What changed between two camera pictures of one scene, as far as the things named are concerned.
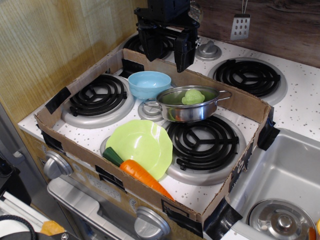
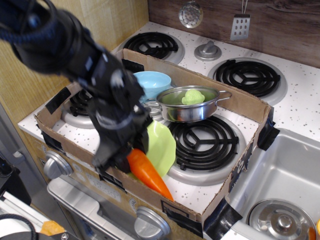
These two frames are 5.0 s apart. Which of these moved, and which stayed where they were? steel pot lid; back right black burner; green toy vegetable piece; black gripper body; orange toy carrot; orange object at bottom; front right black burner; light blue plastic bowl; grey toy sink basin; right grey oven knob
Moved: orange toy carrot; black gripper body
Stayed: right grey oven knob; green toy vegetable piece; back right black burner; steel pot lid; light blue plastic bowl; grey toy sink basin; orange object at bottom; front right black burner
